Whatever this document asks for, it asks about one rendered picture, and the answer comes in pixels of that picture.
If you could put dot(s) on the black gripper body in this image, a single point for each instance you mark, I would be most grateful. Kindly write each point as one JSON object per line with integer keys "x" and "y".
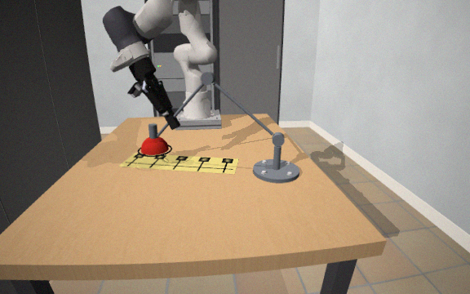
{"x": 143, "y": 70}

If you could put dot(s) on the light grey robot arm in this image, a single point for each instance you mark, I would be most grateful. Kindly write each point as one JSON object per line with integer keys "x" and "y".
{"x": 128, "y": 31}

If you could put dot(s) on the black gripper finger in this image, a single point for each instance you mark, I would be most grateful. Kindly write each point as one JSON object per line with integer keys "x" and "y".
{"x": 165, "y": 97}
{"x": 159, "y": 104}

